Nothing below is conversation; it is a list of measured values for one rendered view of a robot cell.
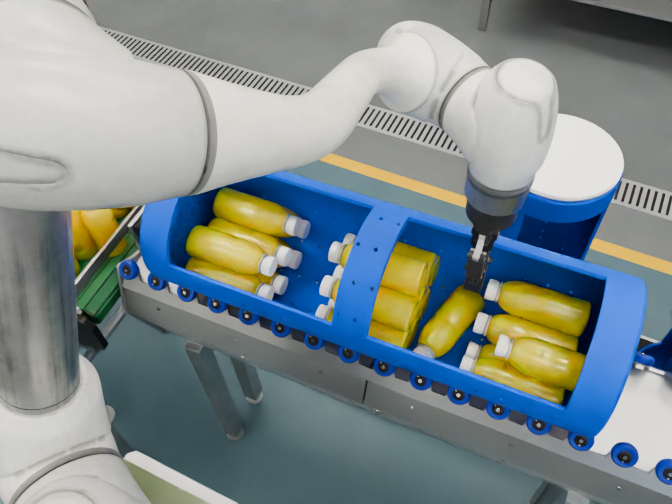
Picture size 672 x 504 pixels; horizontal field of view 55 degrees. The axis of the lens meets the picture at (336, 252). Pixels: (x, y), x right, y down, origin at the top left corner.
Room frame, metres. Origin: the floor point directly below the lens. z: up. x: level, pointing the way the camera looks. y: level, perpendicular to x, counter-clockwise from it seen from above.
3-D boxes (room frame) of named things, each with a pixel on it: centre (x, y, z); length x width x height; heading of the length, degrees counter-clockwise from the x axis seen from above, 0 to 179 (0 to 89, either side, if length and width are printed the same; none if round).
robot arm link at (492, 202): (0.60, -0.23, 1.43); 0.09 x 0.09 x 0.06
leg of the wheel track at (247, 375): (0.96, 0.32, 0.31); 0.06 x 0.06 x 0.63; 63
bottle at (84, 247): (0.95, 0.60, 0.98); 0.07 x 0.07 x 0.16
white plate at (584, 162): (1.03, -0.53, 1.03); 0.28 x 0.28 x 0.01
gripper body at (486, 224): (0.60, -0.23, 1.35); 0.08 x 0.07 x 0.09; 153
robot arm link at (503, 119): (0.61, -0.23, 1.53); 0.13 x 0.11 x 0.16; 32
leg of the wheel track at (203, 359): (0.83, 0.38, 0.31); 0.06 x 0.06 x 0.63; 63
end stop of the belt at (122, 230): (0.96, 0.48, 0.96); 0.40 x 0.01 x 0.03; 153
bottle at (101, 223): (0.95, 0.53, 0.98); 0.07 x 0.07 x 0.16
